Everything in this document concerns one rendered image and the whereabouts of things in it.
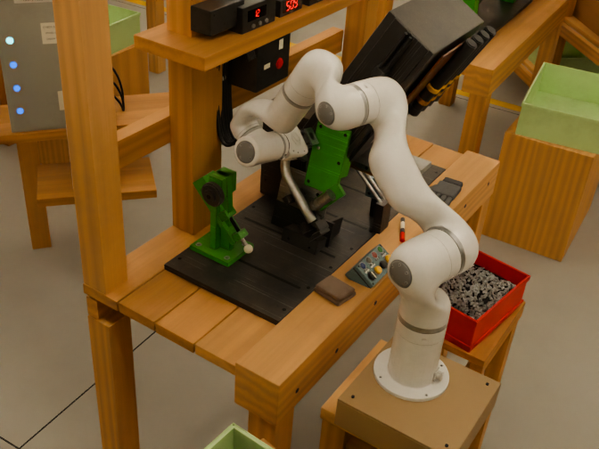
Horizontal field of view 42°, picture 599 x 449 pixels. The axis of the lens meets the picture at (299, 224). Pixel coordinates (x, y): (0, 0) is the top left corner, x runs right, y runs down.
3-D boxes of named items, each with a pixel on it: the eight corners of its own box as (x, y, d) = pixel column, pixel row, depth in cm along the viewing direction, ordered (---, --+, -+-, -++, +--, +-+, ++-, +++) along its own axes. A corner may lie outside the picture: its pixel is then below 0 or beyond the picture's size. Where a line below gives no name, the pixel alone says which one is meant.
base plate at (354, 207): (445, 173, 293) (446, 168, 292) (278, 327, 215) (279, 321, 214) (349, 139, 311) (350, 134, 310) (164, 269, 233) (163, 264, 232)
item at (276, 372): (493, 193, 308) (501, 160, 300) (276, 427, 202) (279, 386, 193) (460, 182, 314) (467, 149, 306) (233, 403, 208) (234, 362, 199)
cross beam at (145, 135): (341, 51, 307) (343, 29, 302) (99, 180, 214) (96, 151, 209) (331, 48, 309) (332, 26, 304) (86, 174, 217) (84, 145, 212)
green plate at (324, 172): (347, 192, 244) (363, 128, 237) (334, 196, 237) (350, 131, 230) (316, 180, 249) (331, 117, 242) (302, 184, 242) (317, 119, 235)
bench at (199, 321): (457, 335, 350) (498, 165, 301) (264, 589, 244) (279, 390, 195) (327, 276, 380) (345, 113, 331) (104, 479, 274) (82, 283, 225)
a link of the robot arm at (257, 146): (252, 141, 223) (271, 167, 221) (225, 146, 212) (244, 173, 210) (270, 123, 219) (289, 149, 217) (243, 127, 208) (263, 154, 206)
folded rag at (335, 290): (312, 290, 226) (313, 282, 224) (331, 280, 231) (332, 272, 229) (338, 307, 220) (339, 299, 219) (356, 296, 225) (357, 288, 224)
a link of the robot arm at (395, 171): (416, 294, 177) (461, 270, 186) (450, 281, 167) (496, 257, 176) (323, 99, 181) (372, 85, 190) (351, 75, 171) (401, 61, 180)
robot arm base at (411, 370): (457, 364, 199) (471, 309, 189) (435, 412, 185) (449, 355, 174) (389, 338, 206) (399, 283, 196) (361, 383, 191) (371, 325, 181)
